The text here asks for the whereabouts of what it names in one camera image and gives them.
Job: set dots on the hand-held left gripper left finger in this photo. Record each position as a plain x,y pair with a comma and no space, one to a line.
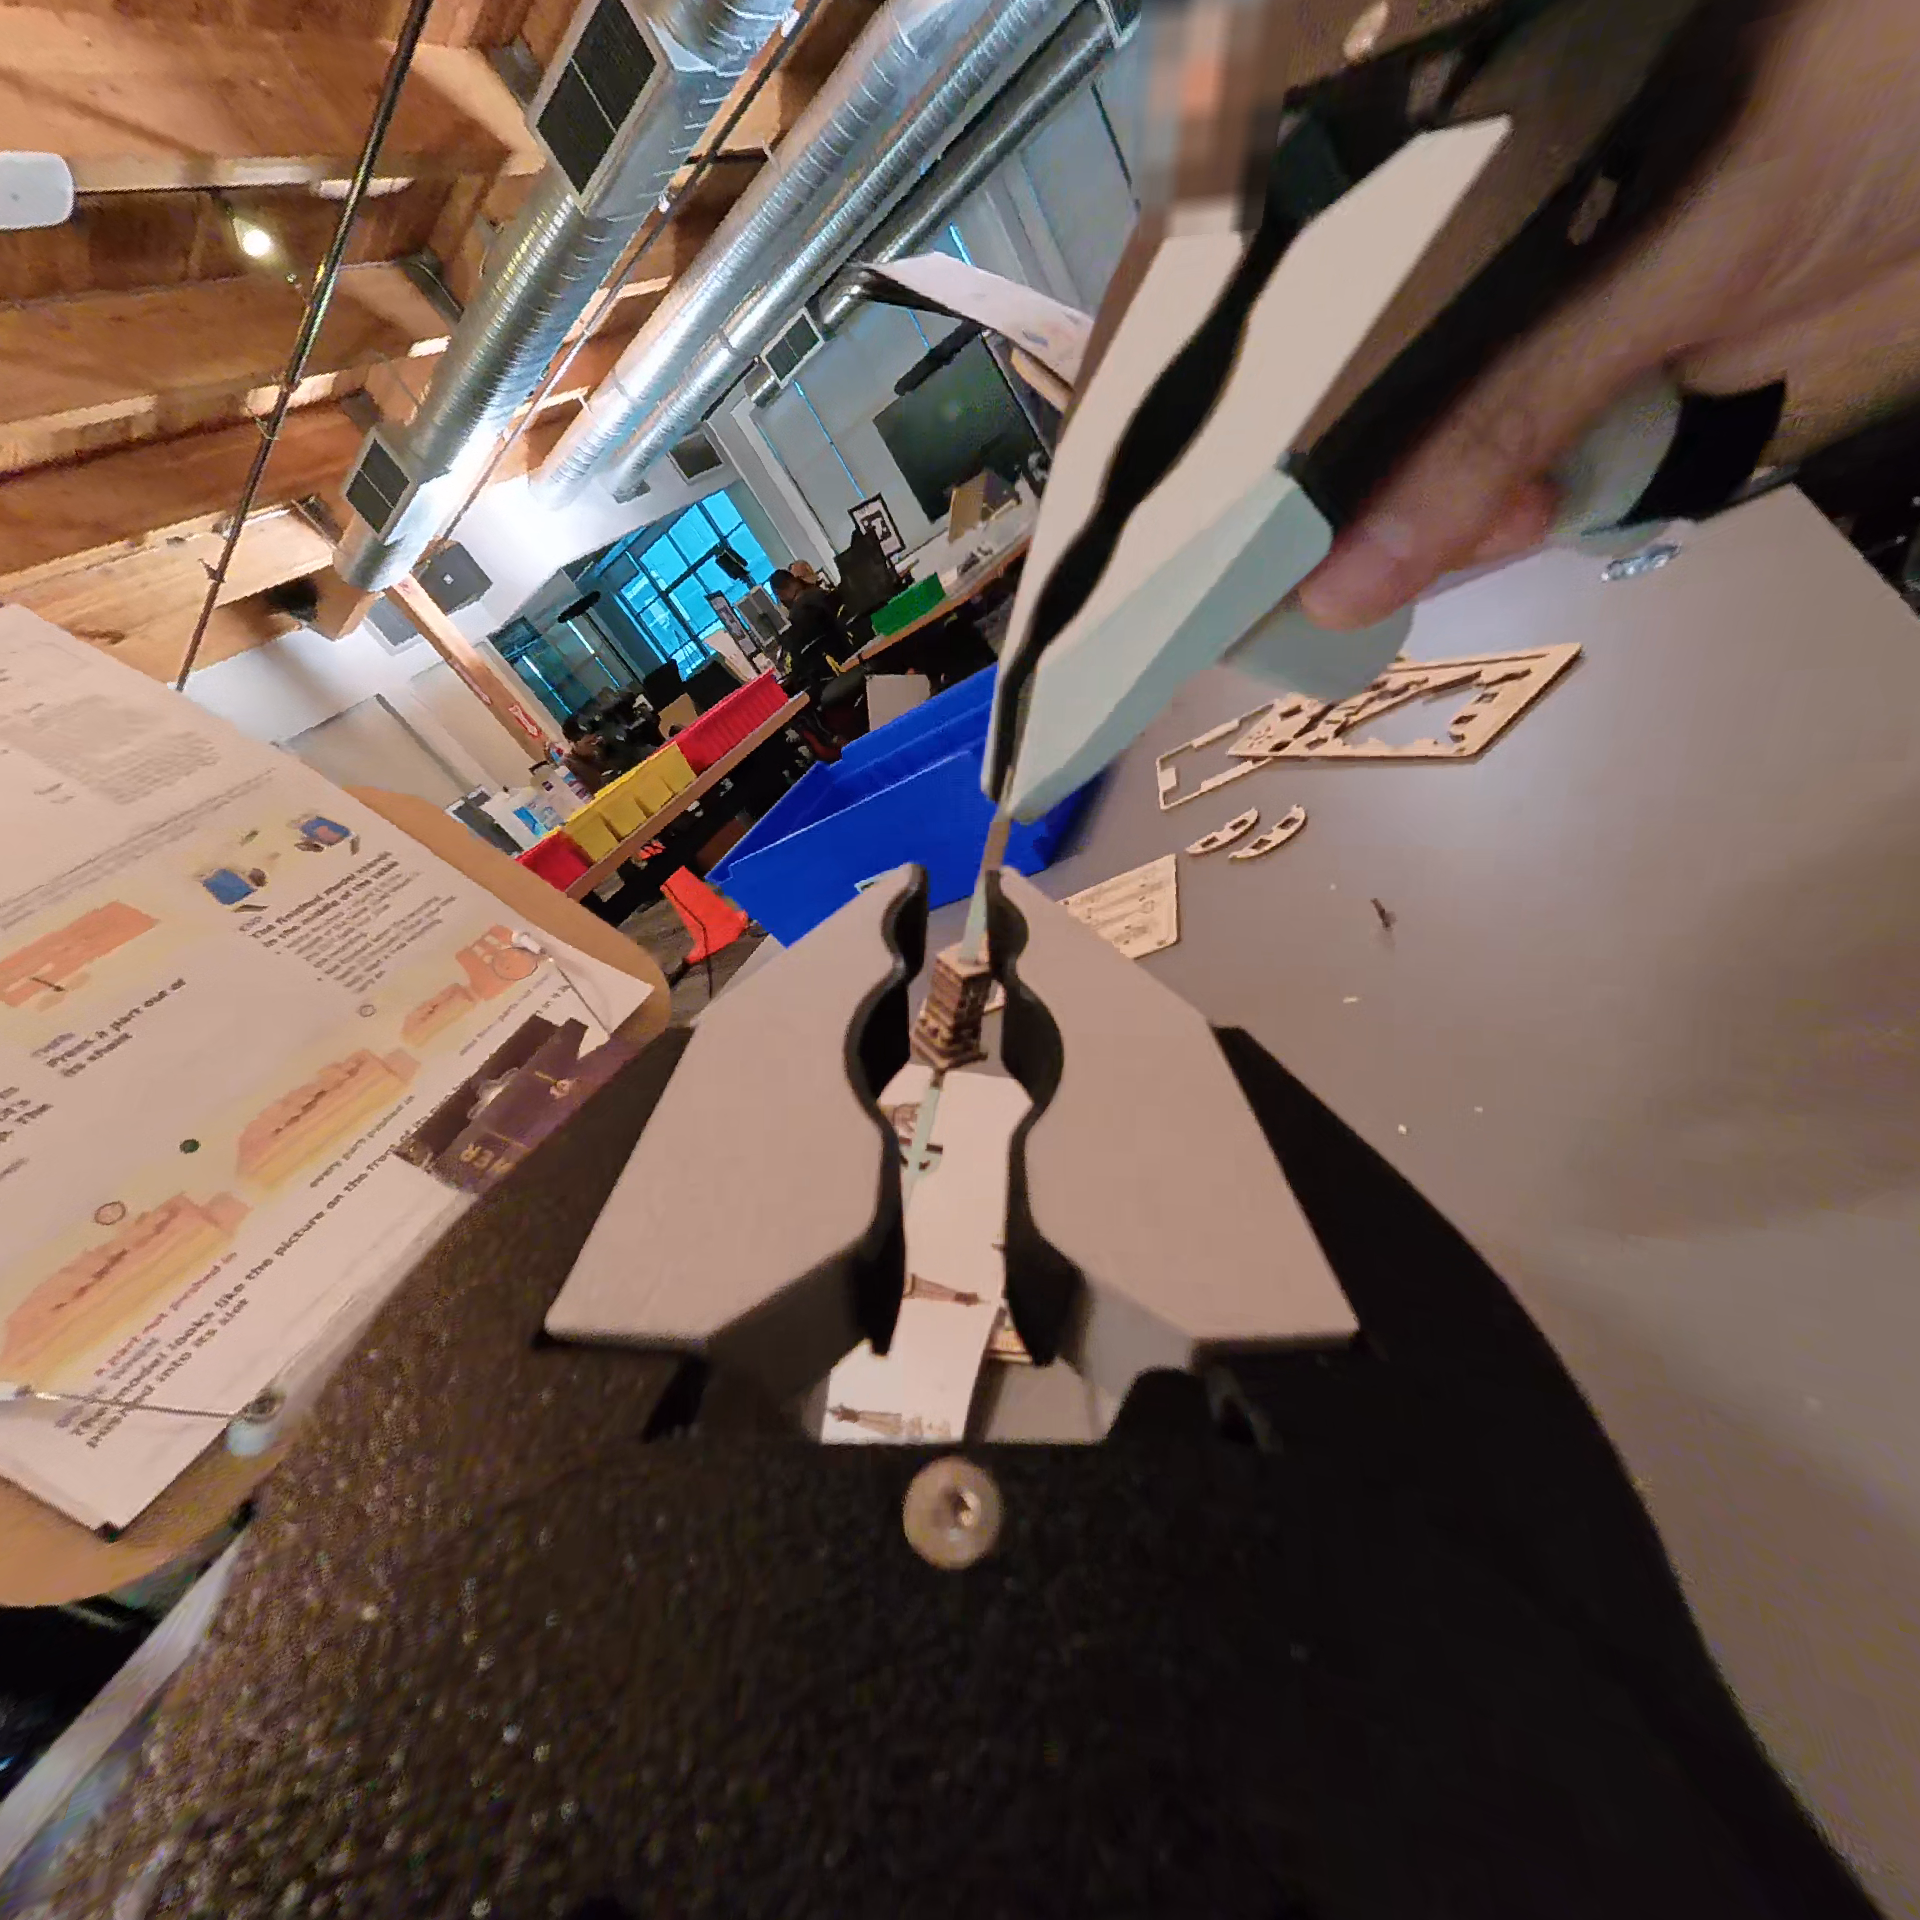
721,1184

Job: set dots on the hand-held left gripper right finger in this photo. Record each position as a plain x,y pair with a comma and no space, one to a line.
1185,1184

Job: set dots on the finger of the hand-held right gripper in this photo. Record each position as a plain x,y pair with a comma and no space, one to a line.
1319,329
1118,390

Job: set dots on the wooden tower spire model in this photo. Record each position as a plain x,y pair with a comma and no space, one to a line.
953,1003

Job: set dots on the wooden top desk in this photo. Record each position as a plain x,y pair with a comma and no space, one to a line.
705,797

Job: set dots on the person's right hand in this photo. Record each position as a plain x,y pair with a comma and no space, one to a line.
1770,194

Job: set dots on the tilted document board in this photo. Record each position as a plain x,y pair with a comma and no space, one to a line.
991,306

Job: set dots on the purple tower kit package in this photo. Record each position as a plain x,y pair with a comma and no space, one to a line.
510,1102

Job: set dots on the folded instruction leaflet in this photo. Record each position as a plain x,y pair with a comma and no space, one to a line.
944,1231

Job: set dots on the engraved square wooden piece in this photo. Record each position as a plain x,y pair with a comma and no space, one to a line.
1014,1338

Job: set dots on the wooden document board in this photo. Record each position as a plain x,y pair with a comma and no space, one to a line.
599,961

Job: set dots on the orange floor sign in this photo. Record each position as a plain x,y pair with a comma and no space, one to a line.
705,915

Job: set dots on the green plastic bin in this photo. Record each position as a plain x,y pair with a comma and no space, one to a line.
905,608

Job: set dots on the red plastic bin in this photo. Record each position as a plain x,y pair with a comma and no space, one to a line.
734,721
552,866

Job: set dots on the yellow plastic bin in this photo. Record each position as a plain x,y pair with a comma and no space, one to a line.
630,803

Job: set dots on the wooden parts sheet with cutouts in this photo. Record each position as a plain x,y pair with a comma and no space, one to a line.
1499,698

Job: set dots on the tagged blue plastic bin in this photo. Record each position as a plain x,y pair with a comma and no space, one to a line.
886,810

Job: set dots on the large window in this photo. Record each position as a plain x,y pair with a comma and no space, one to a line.
690,570

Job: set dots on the illustrated instruction sheet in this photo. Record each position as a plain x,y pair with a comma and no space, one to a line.
224,1050

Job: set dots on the ceiling vent grille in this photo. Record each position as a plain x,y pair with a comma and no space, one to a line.
592,89

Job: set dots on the white ceiling device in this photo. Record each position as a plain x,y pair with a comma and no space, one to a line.
31,189

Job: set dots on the wall monitor screen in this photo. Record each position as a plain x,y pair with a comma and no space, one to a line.
960,427

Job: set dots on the silver spiral air duct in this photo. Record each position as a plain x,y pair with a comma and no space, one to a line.
494,346
779,240

